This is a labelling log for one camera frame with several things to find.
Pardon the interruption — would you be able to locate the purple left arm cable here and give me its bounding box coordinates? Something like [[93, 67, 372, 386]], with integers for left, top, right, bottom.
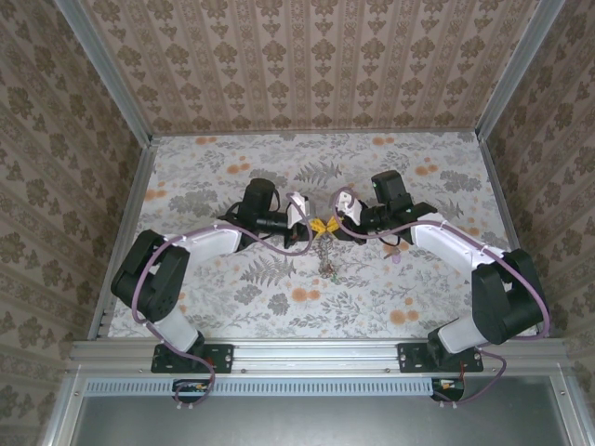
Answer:
[[132, 190, 313, 413]]

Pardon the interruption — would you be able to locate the slotted grey cable duct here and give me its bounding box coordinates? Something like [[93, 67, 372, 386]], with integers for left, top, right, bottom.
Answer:
[[86, 375, 439, 398]]

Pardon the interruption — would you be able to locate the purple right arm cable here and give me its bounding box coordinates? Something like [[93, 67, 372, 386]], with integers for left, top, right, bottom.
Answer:
[[328, 185, 553, 408]]

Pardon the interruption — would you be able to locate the large keyring with small rings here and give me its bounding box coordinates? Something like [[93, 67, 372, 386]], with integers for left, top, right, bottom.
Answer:
[[314, 225, 339, 285]]

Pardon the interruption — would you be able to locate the grey metal panel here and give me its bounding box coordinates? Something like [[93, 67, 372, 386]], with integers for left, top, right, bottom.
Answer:
[[69, 394, 573, 446]]

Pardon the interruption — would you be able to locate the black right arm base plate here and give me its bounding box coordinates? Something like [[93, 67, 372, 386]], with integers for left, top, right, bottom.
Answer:
[[397, 342, 484, 375]]

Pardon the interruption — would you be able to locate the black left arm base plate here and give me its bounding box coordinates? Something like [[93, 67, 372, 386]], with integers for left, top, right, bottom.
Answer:
[[151, 342, 233, 375]]

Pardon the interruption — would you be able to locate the aluminium side rail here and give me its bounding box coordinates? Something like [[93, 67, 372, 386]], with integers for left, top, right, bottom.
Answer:
[[477, 132, 524, 261], [87, 137, 160, 340]]

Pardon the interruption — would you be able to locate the aluminium mounting rail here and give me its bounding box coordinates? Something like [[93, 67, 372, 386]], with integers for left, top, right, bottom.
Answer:
[[69, 338, 569, 375]]

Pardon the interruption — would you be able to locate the aluminium corner post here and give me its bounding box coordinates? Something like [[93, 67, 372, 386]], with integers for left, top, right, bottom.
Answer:
[[54, 0, 155, 146], [474, 0, 567, 141]]

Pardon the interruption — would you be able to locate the aluminium frame bar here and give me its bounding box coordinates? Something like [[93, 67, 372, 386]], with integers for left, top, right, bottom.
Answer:
[[42, 369, 89, 446], [550, 371, 595, 446]]

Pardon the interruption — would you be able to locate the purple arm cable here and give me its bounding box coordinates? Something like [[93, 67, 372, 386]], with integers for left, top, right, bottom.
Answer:
[[328, 185, 553, 408], [132, 190, 313, 413]]

